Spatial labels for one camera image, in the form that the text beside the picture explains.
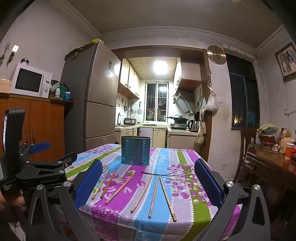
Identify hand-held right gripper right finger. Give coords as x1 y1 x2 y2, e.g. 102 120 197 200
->
194 159 271 241

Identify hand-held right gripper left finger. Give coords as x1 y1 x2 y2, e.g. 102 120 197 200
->
25 159 103 241

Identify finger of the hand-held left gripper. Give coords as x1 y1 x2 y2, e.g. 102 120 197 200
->
20 152 78 184
20 142 51 154

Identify painted wooden chopstick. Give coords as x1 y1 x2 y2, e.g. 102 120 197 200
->
100 168 117 199
92 169 111 200
105 171 137 205

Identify plain wooden chopstick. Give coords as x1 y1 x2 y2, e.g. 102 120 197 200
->
148 177 159 219
159 177 177 222
131 174 153 213

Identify blue metal utensil holder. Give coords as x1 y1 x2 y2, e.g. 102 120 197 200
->
121 136 151 167

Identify person's left hand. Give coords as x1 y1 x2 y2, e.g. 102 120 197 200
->
0 192 26 208

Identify beige box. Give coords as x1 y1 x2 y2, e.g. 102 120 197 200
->
0 79 12 93

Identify hanging cloth bags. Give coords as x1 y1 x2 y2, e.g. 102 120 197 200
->
195 97 207 146

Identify floral striped tablecloth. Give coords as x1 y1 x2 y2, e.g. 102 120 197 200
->
65 143 243 241

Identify white microwave oven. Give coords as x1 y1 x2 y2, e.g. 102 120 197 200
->
10 62 53 98

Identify wooden chair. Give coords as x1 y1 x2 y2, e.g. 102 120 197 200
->
233 127 258 183

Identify steel electric kettle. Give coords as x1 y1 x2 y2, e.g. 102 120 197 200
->
188 119 200 133

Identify green packet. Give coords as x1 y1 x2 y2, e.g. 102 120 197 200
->
50 82 68 93

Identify kitchen counter cabinets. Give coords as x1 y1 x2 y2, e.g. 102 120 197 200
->
115 125 199 149

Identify dark wooden side table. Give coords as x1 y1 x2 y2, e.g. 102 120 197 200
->
245 142 296 241

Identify black wok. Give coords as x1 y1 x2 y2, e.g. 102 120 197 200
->
166 115 189 123

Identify silver refrigerator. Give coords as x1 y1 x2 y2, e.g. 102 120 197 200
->
60 41 122 160

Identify cabbage in bowl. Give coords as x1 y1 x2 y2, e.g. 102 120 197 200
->
257 123 279 144

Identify white hanging plastic bag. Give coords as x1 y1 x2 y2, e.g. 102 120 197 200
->
206 91 219 112

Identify orange cup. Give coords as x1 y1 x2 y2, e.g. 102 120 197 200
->
285 143 295 160

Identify brown paper bag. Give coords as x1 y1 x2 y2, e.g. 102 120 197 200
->
280 129 292 153

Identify dark barred window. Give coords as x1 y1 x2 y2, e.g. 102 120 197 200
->
225 53 260 130

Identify kitchen window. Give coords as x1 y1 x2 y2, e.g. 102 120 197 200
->
145 82 169 122

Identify green cloth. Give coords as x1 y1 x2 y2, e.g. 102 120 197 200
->
66 46 92 58

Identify ceiling lamp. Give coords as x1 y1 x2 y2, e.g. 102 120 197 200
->
153 61 169 75

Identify framed picture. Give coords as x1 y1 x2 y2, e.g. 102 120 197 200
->
274 42 296 81

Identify wooden wall cabinet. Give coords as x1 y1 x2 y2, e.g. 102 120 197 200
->
173 58 204 93
118 59 141 99

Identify gold wall clock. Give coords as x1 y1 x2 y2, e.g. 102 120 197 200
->
206 45 226 65

